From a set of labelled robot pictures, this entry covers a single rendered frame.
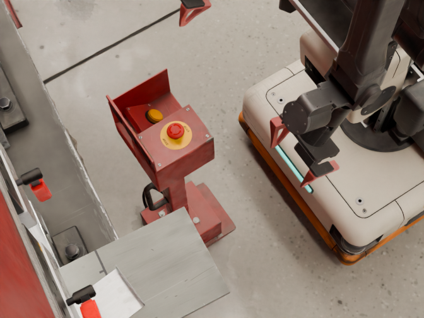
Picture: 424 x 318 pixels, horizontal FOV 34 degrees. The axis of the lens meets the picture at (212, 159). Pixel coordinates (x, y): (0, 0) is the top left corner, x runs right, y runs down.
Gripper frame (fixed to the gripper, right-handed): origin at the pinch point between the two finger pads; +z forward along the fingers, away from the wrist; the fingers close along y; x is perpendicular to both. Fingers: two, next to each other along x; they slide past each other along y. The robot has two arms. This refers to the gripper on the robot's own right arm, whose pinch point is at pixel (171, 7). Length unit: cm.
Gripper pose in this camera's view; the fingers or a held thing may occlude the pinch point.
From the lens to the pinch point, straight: 151.5
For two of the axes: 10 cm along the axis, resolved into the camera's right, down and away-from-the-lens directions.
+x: 7.6, -2.6, 6.0
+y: 5.4, 7.6, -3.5
